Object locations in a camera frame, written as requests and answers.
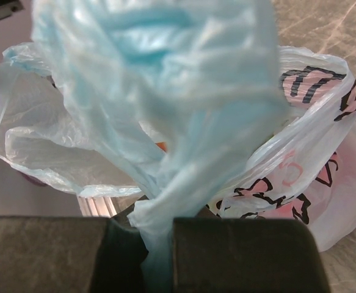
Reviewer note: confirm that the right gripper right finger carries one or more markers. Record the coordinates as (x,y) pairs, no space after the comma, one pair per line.
(233,255)

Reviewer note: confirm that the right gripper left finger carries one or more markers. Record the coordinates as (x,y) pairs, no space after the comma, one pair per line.
(69,254)

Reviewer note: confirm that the blue printed plastic bag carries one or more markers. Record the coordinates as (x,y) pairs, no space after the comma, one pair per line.
(191,108)

